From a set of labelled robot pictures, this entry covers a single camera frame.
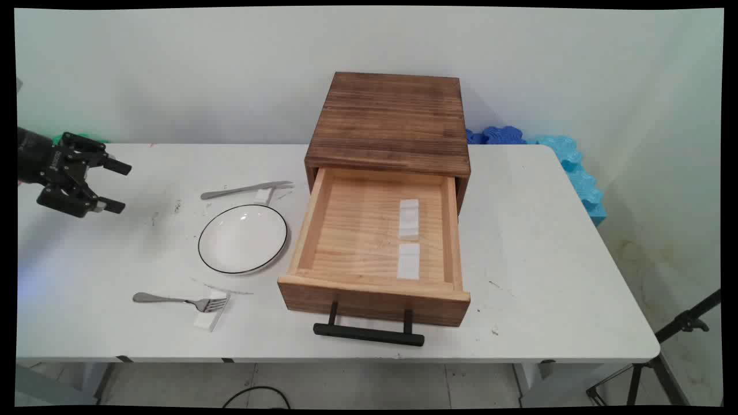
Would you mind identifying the dark blue foam mat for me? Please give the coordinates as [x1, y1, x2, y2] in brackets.
[466, 126, 526, 145]

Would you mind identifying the green foam mat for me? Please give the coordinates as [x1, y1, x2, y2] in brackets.
[52, 133, 108, 145]

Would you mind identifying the black floor cable loop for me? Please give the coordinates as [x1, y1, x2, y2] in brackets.
[222, 386, 291, 409]

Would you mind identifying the flat white foam pad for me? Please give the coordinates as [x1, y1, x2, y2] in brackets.
[397, 243, 420, 281]

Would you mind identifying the silver fork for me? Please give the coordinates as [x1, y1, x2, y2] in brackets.
[132, 292, 229, 314]

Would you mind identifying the black drawer handle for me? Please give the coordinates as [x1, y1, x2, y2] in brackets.
[313, 301, 426, 347]

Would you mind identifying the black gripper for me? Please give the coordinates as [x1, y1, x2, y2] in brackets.
[17, 128, 132, 218]

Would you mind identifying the dark wooden drawer cabinet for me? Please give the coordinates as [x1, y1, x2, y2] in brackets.
[304, 71, 471, 215]

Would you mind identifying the silver table knife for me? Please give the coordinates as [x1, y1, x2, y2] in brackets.
[200, 181, 295, 201]

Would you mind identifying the white plate with black rim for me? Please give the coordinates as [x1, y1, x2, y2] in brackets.
[197, 203, 288, 275]

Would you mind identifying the black tripod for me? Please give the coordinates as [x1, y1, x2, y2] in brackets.
[586, 288, 721, 407]

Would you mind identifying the light wooden drawer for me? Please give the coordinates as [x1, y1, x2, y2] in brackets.
[277, 167, 471, 327]

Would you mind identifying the light blue foam mat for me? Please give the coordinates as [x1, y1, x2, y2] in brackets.
[525, 134, 607, 227]

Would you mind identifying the thick white foam block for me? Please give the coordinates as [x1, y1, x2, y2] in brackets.
[398, 199, 420, 241]

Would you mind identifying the white fork rest block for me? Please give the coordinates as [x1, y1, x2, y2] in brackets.
[193, 290, 231, 333]

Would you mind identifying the white table leg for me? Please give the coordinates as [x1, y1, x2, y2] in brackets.
[513, 362, 583, 408]

